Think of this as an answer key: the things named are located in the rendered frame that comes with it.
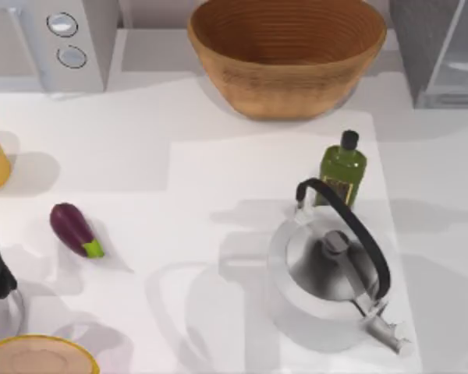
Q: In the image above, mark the brown wooden basket bowl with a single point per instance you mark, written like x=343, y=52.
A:
x=286, y=74

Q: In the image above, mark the green bottle with black cap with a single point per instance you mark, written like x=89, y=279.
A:
x=341, y=171

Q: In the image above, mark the grey cabinet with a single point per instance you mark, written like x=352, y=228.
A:
x=437, y=50

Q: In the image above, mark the purple eggplant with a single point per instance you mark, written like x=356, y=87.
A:
x=72, y=230

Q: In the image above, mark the round microwave knob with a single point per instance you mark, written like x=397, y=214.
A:
x=71, y=56
x=62, y=24

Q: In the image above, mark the pale microwave oven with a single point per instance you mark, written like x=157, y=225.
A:
x=27, y=62

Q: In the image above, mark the yellow rimmed bowl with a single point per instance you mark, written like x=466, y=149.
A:
x=39, y=356

